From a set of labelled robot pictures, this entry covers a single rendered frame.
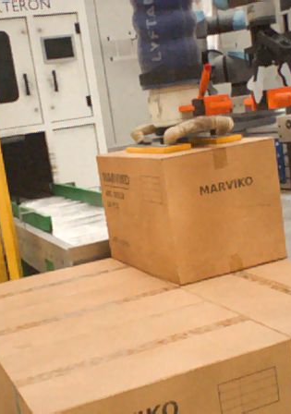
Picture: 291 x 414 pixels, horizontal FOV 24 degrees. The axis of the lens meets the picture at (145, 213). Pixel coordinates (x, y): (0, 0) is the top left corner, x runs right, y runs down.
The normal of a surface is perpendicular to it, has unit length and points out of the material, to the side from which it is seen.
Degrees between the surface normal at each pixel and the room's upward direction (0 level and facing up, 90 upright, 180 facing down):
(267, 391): 90
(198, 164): 90
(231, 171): 90
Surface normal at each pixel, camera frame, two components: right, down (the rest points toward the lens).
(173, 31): 0.30, 0.41
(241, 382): 0.39, 0.09
